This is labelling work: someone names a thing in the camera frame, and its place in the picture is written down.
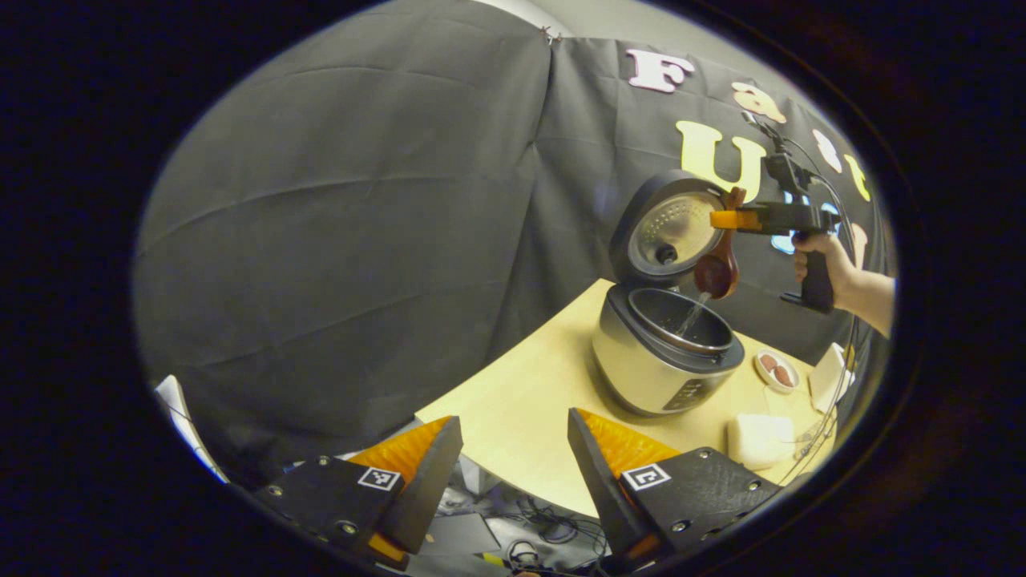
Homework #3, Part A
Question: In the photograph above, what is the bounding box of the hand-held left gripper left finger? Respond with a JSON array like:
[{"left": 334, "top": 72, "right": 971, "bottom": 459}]
[{"left": 256, "top": 415, "right": 466, "bottom": 570}]

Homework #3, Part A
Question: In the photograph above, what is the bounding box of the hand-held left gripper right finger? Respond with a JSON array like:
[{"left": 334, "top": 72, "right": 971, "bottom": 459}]
[{"left": 567, "top": 407, "right": 782, "bottom": 562}]

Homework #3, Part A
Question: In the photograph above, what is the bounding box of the brown wooden spoon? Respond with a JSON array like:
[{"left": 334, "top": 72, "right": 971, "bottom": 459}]
[{"left": 693, "top": 187, "right": 747, "bottom": 301}]

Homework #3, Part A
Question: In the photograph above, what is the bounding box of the silver rice cooker dark lid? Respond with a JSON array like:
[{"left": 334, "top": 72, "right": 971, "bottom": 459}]
[{"left": 592, "top": 170, "right": 746, "bottom": 418}]

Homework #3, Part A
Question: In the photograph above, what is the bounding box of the white rice box clear lid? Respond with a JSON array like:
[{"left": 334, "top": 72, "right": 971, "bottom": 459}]
[{"left": 726, "top": 413, "right": 796, "bottom": 471}]

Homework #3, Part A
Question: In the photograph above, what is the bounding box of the round white plate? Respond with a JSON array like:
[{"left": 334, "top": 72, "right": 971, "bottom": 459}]
[{"left": 753, "top": 349, "right": 801, "bottom": 393}]

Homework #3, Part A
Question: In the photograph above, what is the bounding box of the white toaster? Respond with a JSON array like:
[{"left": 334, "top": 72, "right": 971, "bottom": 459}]
[{"left": 807, "top": 343, "right": 855, "bottom": 414}]

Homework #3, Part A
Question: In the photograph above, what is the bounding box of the white panel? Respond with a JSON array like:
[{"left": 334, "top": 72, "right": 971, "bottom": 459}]
[{"left": 155, "top": 374, "right": 230, "bottom": 483}]

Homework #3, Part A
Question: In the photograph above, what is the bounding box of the black backdrop cloth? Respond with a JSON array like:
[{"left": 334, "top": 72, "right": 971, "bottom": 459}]
[{"left": 132, "top": 0, "right": 895, "bottom": 490}]

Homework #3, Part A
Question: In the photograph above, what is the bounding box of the tangle of black floor cables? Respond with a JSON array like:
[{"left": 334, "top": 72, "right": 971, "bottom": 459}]
[{"left": 505, "top": 497, "right": 612, "bottom": 566}]

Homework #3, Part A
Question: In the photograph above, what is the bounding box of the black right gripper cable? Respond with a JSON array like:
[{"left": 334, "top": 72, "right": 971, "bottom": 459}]
[{"left": 769, "top": 136, "right": 863, "bottom": 486}]

